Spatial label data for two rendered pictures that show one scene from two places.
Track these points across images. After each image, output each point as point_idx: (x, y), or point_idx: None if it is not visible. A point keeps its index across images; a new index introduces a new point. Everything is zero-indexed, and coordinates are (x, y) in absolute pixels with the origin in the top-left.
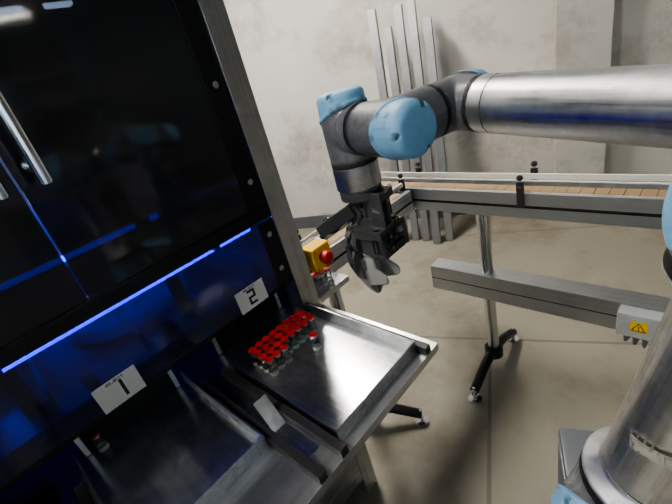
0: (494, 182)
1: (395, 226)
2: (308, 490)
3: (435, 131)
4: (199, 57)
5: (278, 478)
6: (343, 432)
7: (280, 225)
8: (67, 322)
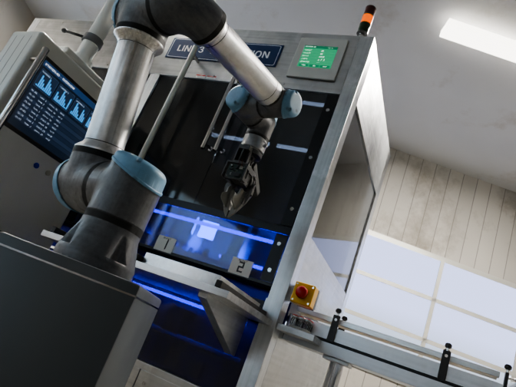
0: None
1: (238, 163)
2: None
3: (240, 97)
4: (312, 144)
5: None
6: (147, 259)
7: (289, 245)
8: (180, 203)
